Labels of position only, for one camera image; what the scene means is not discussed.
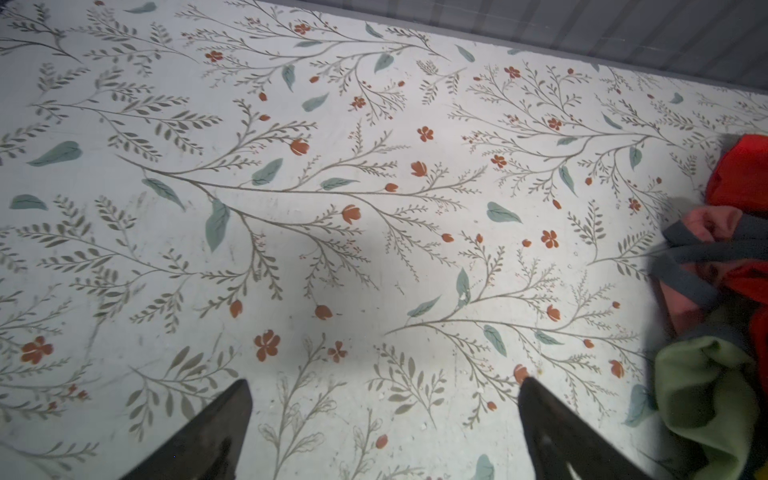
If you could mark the pink grey-trimmed cloth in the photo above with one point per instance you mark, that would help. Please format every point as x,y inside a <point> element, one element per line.
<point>713,251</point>

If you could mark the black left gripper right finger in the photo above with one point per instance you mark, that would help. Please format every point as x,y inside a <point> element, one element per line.
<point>562,446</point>

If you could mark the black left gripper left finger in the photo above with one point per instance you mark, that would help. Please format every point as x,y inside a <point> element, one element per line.
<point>209,446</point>

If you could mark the olive green shirt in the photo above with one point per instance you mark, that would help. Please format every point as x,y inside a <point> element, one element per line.
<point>706,394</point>

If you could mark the red cloth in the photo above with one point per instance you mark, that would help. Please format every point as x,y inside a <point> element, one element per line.
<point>740,181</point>

